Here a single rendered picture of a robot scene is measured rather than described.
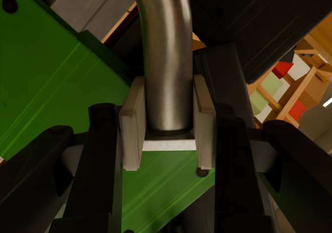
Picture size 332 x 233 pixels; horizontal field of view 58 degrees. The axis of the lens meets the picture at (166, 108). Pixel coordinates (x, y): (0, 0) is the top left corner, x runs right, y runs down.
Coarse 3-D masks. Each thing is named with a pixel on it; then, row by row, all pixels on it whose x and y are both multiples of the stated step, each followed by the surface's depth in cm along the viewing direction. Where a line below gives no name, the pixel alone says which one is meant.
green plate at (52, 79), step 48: (0, 0) 19; (0, 48) 20; (48, 48) 20; (96, 48) 26; (0, 96) 22; (48, 96) 21; (96, 96) 21; (0, 144) 23; (144, 192) 24; (192, 192) 24
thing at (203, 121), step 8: (200, 80) 18; (200, 88) 16; (200, 96) 15; (208, 96) 15; (200, 104) 14; (208, 104) 14; (200, 112) 13; (208, 112) 13; (200, 120) 13; (208, 120) 13; (200, 128) 14; (208, 128) 13; (200, 136) 14; (208, 136) 14; (200, 144) 14; (208, 144) 14; (200, 152) 14; (208, 152) 14; (200, 160) 14; (208, 160) 14; (208, 168) 14
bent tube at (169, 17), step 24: (144, 0) 16; (168, 0) 16; (144, 24) 17; (168, 24) 16; (144, 48) 17; (168, 48) 17; (192, 48) 18; (144, 72) 18; (168, 72) 17; (192, 72) 18; (168, 96) 18; (192, 96) 19; (168, 120) 18; (192, 120) 19; (144, 144) 18; (168, 144) 18; (192, 144) 18
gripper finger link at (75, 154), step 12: (120, 108) 16; (84, 132) 13; (120, 132) 13; (72, 144) 12; (120, 144) 13; (60, 156) 12; (72, 156) 12; (120, 156) 13; (60, 168) 12; (72, 168) 12
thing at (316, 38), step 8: (328, 16) 85; (320, 24) 86; (328, 24) 86; (312, 32) 87; (320, 32) 87; (328, 32) 86; (312, 40) 90; (320, 40) 87; (328, 40) 86; (320, 48) 89; (328, 48) 87; (328, 56) 89
